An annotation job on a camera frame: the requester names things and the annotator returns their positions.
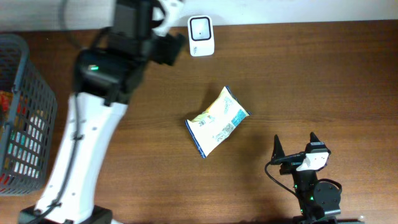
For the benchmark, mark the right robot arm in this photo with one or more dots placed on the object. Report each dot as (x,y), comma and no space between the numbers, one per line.
(319,199)

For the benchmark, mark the items inside basket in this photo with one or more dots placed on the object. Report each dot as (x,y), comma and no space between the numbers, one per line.
(6,100)

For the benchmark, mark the grey plastic mesh basket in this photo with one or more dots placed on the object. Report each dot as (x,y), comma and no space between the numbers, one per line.
(27,135)

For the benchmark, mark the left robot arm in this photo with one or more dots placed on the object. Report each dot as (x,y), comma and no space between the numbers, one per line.
(105,76)

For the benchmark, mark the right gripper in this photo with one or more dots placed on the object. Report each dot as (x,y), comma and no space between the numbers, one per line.
(294,157)

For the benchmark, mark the yellow white snack bag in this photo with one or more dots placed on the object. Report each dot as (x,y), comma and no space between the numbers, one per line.
(210,128)

